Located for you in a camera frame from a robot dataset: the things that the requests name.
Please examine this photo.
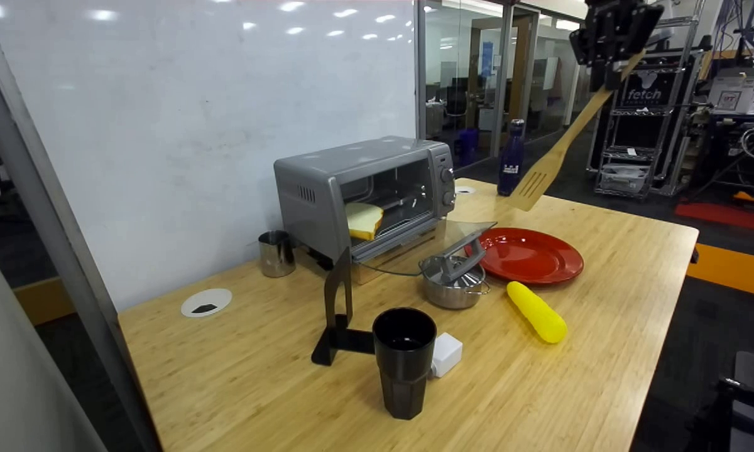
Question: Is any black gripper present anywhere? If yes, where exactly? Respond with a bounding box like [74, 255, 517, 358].
[567, 0, 667, 94]

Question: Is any wooden slotted spatula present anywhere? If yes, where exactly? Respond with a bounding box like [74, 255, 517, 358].
[506, 49, 648, 213]

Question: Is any glass oven door with handle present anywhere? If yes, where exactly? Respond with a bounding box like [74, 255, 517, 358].
[363, 218, 497, 290]

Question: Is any white bread slice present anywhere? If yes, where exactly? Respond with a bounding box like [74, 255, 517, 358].
[344, 198, 388, 247]

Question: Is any silver toaster oven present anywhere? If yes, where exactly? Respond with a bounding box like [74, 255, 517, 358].
[271, 137, 461, 266]

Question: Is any dark blue water bottle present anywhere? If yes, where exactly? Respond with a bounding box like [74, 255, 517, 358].
[495, 119, 530, 198]

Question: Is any red plate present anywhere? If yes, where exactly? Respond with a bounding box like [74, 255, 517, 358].
[474, 227, 589, 290]

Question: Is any yellow toy corn cob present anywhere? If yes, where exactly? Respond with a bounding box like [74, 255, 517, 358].
[506, 279, 571, 348]

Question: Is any small steel pot with lid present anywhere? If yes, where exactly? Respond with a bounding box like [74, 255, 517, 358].
[418, 255, 489, 314]

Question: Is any small white block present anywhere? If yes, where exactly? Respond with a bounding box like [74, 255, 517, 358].
[429, 329, 466, 379]

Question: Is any black metal bookend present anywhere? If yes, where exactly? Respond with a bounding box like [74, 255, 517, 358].
[310, 248, 380, 369]

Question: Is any black plastic tumbler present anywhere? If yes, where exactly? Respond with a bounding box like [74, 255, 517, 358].
[370, 306, 439, 423]

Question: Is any small steel cup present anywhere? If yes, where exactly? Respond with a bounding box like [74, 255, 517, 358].
[256, 228, 298, 281]

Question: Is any framed whiteboard panel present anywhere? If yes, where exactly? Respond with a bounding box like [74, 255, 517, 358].
[0, 0, 429, 452]

